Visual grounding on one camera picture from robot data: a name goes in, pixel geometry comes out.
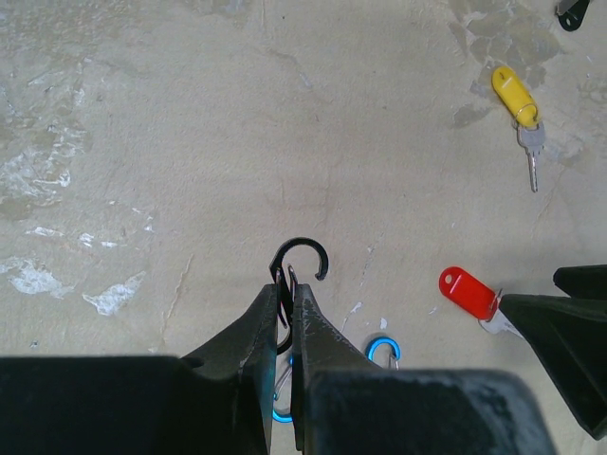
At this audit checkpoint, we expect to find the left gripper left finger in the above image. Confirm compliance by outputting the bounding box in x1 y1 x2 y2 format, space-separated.
1 284 278 454

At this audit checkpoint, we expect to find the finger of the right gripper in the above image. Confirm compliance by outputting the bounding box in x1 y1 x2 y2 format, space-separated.
553 264 607 300
500 294 606 441

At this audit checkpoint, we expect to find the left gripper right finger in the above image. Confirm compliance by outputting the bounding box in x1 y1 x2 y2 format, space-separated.
291 284 556 454

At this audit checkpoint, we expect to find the red tag key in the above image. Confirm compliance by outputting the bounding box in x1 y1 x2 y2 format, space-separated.
438 266 523 339

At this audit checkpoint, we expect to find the black carabiner clip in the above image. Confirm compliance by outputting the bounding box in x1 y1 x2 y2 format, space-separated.
268 236 330 355

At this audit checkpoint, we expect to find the teal carabiner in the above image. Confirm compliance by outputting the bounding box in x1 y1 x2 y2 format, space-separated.
364 336 401 370
272 355 293 424

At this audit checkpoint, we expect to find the yellow tag key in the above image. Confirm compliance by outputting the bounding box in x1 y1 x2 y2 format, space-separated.
491 66 546 193

